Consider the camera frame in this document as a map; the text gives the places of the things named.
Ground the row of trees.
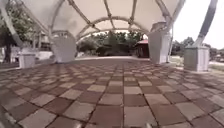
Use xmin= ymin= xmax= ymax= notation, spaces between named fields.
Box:
xmin=77 ymin=30 xmax=145 ymax=57
xmin=171 ymin=36 xmax=224 ymax=61

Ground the checkered brick paved plaza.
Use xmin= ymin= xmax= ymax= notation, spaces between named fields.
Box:
xmin=0 ymin=58 xmax=224 ymax=128

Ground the red building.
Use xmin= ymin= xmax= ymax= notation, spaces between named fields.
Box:
xmin=134 ymin=39 xmax=151 ymax=59

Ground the white canopy shelter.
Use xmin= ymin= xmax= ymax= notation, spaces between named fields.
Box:
xmin=0 ymin=0 xmax=224 ymax=73

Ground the pale building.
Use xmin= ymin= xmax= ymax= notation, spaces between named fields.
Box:
xmin=31 ymin=31 xmax=54 ymax=61

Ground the tree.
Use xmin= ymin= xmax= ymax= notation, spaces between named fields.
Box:
xmin=0 ymin=4 xmax=36 ymax=64

